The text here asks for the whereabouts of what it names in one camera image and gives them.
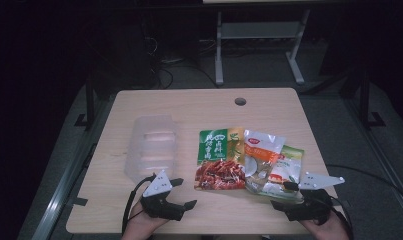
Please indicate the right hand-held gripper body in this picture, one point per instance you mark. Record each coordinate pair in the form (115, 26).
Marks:
(310, 206)

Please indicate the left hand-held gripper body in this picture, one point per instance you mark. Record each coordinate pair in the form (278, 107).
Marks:
(157, 186)

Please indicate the clear plastic container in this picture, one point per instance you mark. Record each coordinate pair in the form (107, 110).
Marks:
(152, 146)

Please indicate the green and red seasoning packet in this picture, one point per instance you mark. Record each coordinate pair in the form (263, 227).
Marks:
(219, 160)

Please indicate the person's right hand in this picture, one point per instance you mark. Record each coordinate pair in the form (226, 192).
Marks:
(327, 230)

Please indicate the person's left hand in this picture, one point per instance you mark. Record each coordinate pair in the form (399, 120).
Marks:
(139, 225)

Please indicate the grey table grommet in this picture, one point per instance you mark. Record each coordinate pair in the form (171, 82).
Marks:
(240, 101)

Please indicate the black metal stand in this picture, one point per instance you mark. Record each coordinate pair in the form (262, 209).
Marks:
(89, 100)
(365, 100)

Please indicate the white metal stand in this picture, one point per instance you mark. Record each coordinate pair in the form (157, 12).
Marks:
(259, 30)

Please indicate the metal frame rail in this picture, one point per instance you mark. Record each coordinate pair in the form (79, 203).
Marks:
(382, 160)
(65, 186)

